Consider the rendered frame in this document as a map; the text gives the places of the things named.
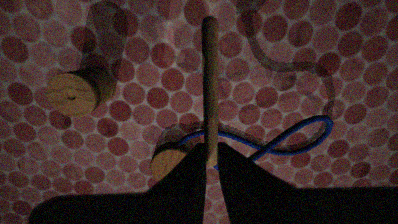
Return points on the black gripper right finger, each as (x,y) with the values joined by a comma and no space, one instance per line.
(252,195)

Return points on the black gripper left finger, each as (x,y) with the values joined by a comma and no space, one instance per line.
(178,198)

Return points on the wooden stick with blue string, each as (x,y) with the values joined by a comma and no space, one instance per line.
(210,108)

